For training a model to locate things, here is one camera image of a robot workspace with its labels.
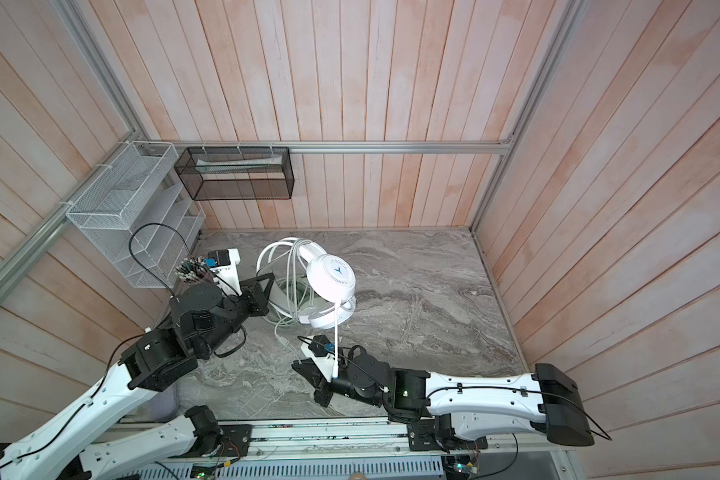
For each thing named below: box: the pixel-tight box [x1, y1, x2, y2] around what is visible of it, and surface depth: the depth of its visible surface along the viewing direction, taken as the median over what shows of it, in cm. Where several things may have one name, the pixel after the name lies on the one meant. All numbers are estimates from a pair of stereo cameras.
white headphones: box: [256, 237, 357, 329], surface depth 52 cm
